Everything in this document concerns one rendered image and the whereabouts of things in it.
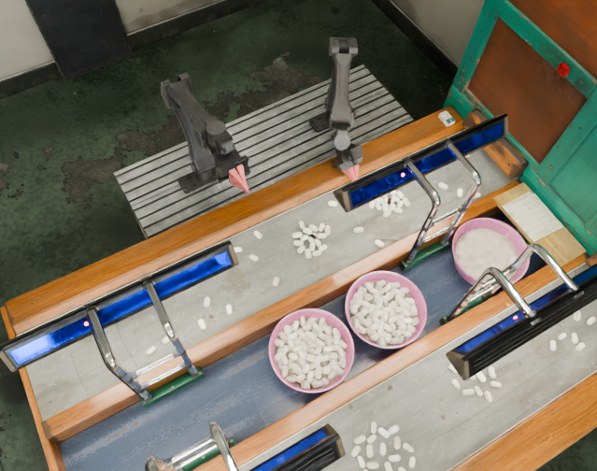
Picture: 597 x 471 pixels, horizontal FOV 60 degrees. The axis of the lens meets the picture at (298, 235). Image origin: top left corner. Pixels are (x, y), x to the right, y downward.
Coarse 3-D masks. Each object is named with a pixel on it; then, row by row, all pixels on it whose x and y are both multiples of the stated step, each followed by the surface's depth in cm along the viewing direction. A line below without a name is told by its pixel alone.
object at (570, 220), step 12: (456, 96) 208; (456, 108) 211; (468, 108) 204; (528, 168) 189; (528, 180) 192; (540, 180) 186; (540, 192) 189; (552, 192) 184; (552, 204) 186; (564, 204) 181; (564, 216) 183; (576, 216) 179; (576, 228) 180; (588, 240) 178; (588, 252) 181
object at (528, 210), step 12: (528, 192) 191; (516, 204) 188; (528, 204) 188; (540, 204) 188; (516, 216) 185; (528, 216) 185; (540, 216) 186; (552, 216) 186; (528, 228) 183; (540, 228) 183; (552, 228) 183
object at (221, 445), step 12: (216, 432) 115; (204, 444) 128; (216, 444) 114; (228, 444) 144; (156, 456) 116; (180, 456) 126; (192, 456) 138; (204, 456) 149; (228, 456) 113; (156, 468) 111; (168, 468) 127; (180, 468) 136; (192, 468) 148; (228, 468) 112
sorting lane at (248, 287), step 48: (480, 192) 195; (240, 240) 181; (288, 240) 182; (336, 240) 183; (384, 240) 183; (192, 288) 172; (240, 288) 173; (288, 288) 173; (144, 336) 164; (192, 336) 164; (48, 384) 156; (96, 384) 156
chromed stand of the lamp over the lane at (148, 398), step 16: (144, 288) 132; (160, 304) 129; (96, 320) 126; (160, 320) 127; (96, 336) 125; (176, 336) 128; (112, 352) 123; (176, 352) 138; (112, 368) 123; (144, 368) 136; (176, 368) 149; (192, 368) 153; (128, 384) 137; (144, 384) 146; (176, 384) 159; (144, 400) 156; (160, 400) 160
